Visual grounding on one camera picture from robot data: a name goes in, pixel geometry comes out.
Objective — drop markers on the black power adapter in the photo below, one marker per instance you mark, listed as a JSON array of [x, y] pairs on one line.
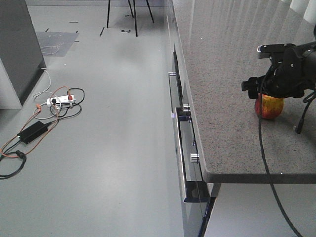
[[32, 132]]

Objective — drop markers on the dark grey cabinet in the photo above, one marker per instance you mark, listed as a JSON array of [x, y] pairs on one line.
[[21, 59]]

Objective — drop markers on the white chair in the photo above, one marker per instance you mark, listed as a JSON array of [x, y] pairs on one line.
[[133, 13]]

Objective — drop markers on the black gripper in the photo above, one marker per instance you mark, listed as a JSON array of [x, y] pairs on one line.
[[292, 71]]

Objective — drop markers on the white power strip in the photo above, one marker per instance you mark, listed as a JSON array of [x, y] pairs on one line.
[[60, 100]]

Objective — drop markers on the red yellow apple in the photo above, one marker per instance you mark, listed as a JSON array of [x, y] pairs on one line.
[[271, 107]]

